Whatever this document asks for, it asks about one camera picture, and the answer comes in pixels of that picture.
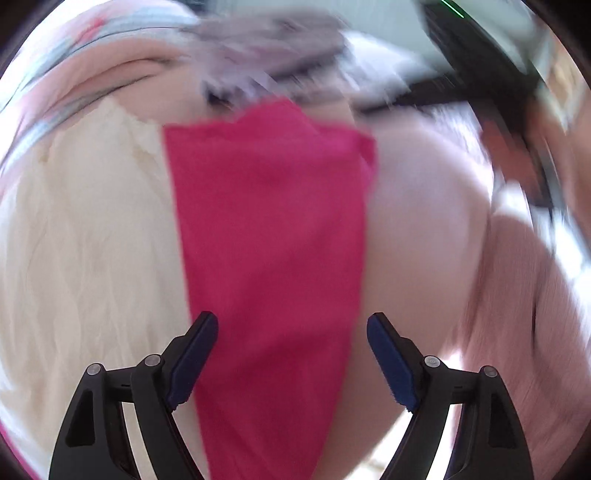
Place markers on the stack of folded white clothes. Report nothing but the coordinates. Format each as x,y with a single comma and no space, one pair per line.
258,46

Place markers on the cream shirt with pink sleeves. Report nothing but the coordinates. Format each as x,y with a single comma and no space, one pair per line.
268,230

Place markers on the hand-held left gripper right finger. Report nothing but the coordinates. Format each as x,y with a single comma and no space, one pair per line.
395,364

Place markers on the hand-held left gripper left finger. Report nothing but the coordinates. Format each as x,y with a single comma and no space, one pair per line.
194,364

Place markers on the bed with pink sheet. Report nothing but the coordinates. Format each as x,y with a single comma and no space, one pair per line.
415,207

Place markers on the folded pink checked quilt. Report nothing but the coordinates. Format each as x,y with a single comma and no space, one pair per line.
69,55

